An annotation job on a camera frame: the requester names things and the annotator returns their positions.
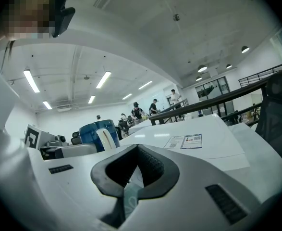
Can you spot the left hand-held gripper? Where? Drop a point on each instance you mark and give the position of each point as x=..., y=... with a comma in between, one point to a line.
x=32, y=136

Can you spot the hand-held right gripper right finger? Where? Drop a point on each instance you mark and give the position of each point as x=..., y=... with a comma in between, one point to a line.
x=191, y=189

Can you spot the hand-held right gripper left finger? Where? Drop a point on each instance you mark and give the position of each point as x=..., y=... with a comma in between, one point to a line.
x=78, y=189

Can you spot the white microwave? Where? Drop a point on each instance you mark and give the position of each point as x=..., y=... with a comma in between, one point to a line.
x=203, y=138

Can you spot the rectangular label sticker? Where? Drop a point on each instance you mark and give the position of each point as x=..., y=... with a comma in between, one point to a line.
x=182, y=141

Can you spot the ceiling tube lights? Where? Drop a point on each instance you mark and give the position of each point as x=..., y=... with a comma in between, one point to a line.
x=31, y=80

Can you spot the black metal railing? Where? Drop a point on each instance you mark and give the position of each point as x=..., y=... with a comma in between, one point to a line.
x=203, y=103

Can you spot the black framed glass doors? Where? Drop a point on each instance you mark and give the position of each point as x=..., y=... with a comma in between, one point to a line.
x=212, y=90

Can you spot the round pendant lamp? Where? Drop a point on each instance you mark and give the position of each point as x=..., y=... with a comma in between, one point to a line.
x=245, y=49
x=202, y=68
x=198, y=78
x=229, y=66

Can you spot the black mesh office chair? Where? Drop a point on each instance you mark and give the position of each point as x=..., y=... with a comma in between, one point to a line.
x=277, y=119

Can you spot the person's face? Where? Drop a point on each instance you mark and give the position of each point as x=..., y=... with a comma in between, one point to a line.
x=28, y=13

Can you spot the ceiling smoke detector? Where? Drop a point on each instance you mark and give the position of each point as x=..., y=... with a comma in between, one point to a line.
x=176, y=17

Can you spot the black head-worn camera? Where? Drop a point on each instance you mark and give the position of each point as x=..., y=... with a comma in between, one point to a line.
x=64, y=20

